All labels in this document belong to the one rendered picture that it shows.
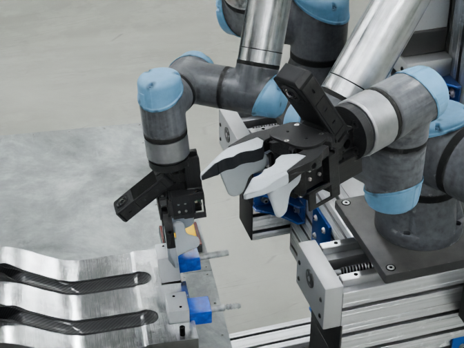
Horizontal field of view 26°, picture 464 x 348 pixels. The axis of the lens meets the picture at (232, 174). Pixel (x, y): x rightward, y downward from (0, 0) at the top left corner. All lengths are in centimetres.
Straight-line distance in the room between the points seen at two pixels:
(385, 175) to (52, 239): 98
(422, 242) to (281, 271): 162
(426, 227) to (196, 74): 46
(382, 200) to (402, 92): 16
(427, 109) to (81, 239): 103
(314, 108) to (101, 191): 117
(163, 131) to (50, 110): 255
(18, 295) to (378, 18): 80
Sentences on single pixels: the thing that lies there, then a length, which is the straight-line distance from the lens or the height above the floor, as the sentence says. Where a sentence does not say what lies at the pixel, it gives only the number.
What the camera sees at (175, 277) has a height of 90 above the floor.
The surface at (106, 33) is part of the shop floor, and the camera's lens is 481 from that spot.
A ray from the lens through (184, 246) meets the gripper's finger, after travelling 179.
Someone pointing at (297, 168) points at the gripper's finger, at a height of 147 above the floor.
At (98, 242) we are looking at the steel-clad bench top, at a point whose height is 80.
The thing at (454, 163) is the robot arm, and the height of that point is 123.
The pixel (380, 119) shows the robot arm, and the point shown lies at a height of 146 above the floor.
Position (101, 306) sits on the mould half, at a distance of 182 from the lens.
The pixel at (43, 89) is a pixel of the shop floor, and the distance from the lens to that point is 437.
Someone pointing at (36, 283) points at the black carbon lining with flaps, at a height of 91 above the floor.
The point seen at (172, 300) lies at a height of 92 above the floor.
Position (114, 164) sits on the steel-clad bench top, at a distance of 234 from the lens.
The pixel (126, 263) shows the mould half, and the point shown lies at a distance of 190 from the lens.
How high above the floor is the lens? 207
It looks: 34 degrees down
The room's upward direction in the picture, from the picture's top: straight up
